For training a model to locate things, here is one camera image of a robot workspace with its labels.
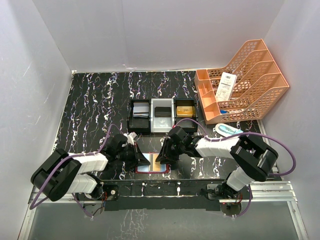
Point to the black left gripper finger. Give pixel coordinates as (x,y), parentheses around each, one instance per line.
(130,163)
(140,158)

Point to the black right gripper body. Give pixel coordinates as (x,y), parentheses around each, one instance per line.
(172,147)

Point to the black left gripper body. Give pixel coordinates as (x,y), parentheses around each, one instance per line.
(129,152)

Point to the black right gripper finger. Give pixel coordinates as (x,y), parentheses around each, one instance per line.
(172,157)
(162,156)

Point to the red leather card holder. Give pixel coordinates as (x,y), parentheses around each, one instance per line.
(145,169)

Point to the white VIP chip card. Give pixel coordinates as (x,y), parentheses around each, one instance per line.
(140,109)

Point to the gold magnetic stripe card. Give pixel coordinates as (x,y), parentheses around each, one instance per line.
(156,167)

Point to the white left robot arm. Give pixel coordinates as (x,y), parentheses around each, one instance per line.
(69,173)

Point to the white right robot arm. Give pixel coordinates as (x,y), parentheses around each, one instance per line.
(254,157)

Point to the black card in white bin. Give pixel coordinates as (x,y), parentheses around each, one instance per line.
(162,111)

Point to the black bin right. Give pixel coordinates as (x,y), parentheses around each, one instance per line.
(188,125)

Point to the black bin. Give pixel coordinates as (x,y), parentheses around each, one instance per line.
(138,125)
(188,125)

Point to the white bin middle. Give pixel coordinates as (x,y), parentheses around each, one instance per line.
(161,124)

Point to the black bin left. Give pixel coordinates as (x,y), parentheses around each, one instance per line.
(138,125)

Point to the white blue tape dispenser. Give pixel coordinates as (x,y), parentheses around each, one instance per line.
(226,130)

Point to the white paper receipt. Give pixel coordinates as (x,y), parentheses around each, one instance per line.
(225,87)

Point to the orange plastic desk organizer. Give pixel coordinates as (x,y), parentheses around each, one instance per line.
(259,85)

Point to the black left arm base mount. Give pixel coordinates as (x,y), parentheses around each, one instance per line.
(105,193)

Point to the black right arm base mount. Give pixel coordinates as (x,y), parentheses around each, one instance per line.
(239,200)

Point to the aluminium frame rail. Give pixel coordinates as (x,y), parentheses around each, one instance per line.
(172,211)

